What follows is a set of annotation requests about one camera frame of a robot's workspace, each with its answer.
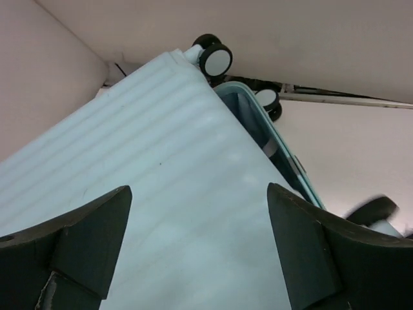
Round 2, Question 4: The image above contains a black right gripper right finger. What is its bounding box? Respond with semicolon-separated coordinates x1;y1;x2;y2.
267;183;412;309

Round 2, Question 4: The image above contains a light blue hardshell suitcase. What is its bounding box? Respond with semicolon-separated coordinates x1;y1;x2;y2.
0;33;413;310

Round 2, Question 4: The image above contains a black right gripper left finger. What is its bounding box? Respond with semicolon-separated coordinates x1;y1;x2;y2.
1;185;132;309

